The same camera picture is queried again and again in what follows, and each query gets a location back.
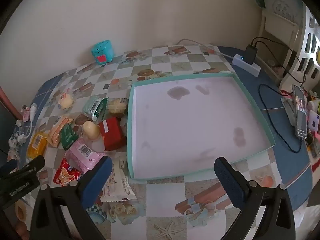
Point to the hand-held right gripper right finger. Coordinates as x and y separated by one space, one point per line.
227 182

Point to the dark green snack packet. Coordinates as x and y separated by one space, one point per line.
69 137

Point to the black charger plug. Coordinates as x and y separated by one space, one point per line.
250 54

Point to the small pink tube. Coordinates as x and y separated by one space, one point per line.
25 113

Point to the plain red snack packet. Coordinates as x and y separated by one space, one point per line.
112 132

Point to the orange snack packet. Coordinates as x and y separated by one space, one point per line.
58 131

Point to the pink snack packet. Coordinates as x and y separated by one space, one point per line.
83 156

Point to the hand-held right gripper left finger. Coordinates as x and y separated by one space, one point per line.
98 177

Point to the white phone stand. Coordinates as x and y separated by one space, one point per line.
288 110

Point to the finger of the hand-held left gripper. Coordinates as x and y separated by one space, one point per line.
7 168
32 165

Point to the white slatted furniture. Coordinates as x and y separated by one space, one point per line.
280 17

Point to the reddish wooden rail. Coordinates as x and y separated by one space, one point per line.
10 102

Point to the white power strip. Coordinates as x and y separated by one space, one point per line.
251 67

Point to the teal cube toy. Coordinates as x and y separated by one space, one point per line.
103 52

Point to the teal-edged white cardboard tray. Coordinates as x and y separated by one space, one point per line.
190 122

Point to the cream white snack packet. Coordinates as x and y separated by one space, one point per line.
117 185

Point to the yellow snack packet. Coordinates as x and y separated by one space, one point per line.
37 145

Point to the crumpled wrappers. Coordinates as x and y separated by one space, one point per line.
15 141

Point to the round bun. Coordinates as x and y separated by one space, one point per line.
66 101

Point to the pale yellow wrapped bun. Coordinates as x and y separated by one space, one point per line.
91 129

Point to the translucent tape roll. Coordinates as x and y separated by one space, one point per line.
20 210

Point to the smartphone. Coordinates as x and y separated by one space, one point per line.
300 112

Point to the green and white snack packet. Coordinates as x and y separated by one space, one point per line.
93 107

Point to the red printed snack bag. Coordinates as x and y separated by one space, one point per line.
66 175

